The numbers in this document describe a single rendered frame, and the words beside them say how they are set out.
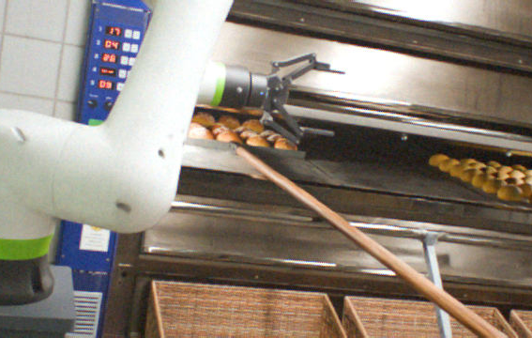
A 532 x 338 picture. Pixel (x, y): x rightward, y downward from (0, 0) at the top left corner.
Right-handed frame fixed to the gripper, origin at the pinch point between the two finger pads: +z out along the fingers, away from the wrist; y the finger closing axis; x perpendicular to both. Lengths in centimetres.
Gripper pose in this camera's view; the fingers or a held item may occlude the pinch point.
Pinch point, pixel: (332, 102)
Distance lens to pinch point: 174.2
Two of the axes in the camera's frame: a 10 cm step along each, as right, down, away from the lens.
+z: 9.5, 1.2, 3.0
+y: -1.8, 9.7, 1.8
